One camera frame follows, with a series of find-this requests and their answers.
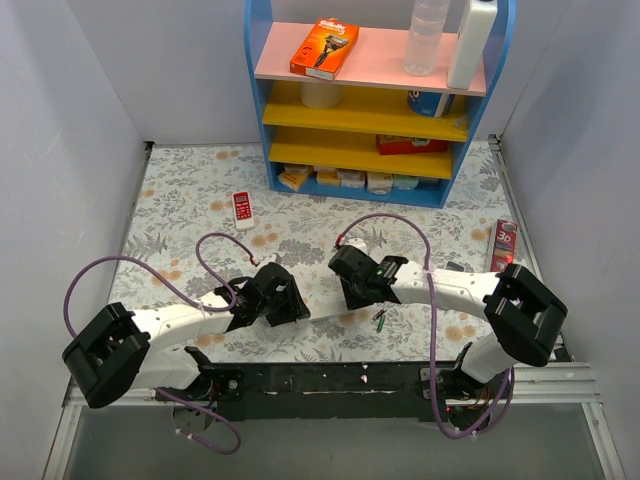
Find white remote control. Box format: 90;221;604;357
308;310;351;322

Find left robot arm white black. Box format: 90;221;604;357
62;262;311;409

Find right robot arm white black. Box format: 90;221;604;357
328;245;568;398

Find grey remote with buttons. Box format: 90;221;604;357
445;261;465;272

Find red white small remote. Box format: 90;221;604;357
232;191;255;231

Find green battery lower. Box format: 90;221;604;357
376;316;386;333

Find black base bar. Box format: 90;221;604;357
154;360;506;424

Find white red small box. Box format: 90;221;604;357
366;172;394;195

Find floral table mat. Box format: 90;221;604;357
110;141;511;363

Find teal white small box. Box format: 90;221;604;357
393;174;419;191

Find white small box centre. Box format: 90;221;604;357
336;169;366;189

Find yellow white small box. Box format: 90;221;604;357
316;171;341;187

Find orange yellow small box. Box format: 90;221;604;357
278;169;313;192

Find red toothpaste box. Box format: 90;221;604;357
485;219;519;272

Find red box on shelf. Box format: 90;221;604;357
376;134;450;155

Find blue shelf unit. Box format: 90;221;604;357
244;1;516;208

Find blue white round container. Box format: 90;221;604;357
407;91;455;118

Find white paper roll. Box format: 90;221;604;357
299;83;343;109

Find orange razor box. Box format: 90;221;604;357
289;18;360;81

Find clear plastic bottle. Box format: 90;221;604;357
403;0;450;76

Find white tall bottle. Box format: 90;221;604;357
447;0;498;90

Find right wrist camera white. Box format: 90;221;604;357
343;238;368;254

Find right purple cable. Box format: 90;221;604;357
336;213;516;441

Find aluminium rail frame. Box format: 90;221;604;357
42;132;626;480

